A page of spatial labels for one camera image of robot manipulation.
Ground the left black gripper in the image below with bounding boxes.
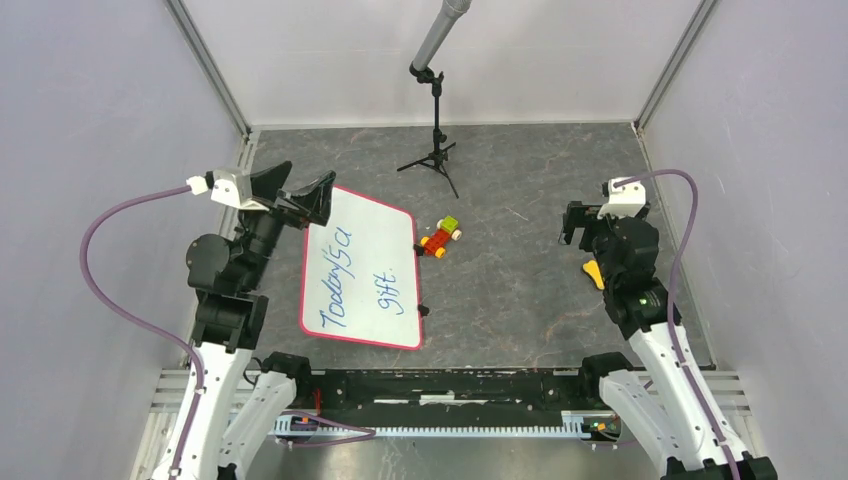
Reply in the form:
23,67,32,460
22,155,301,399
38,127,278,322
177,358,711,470
236,159,335,287

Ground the yellow eraser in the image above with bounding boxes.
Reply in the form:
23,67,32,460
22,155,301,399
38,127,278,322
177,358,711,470
582,260,605,291

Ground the pink framed whiteboard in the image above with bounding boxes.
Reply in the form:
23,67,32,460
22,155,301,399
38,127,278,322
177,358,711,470
299,187,424,350

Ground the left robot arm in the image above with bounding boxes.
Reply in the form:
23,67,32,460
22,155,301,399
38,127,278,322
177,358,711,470
152,161,336,479

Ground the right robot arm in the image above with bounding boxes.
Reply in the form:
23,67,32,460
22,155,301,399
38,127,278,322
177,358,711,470
561,201,778,479

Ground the colourful toy brick car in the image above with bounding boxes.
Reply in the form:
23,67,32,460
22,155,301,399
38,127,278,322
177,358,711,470
419,215,463,258

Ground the microphone on black tripod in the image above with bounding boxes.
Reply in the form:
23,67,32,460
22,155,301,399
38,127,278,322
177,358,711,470
396,0,472,198

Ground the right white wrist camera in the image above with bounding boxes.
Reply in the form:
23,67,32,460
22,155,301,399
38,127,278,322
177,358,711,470
596,177,649,220

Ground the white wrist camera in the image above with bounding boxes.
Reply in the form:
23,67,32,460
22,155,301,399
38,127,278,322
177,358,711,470
596,177,649,220
185,169,268,211

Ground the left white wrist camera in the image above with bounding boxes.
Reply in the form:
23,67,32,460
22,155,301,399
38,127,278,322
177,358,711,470
185,169,268,211

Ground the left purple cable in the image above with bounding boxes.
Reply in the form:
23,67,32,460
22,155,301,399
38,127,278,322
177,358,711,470
79,185,213,480

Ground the white toothed cable duct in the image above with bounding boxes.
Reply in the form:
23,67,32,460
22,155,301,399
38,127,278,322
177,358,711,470
269,414,622,441

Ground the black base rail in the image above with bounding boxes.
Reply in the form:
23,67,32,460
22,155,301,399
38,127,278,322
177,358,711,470
291,368,611,428

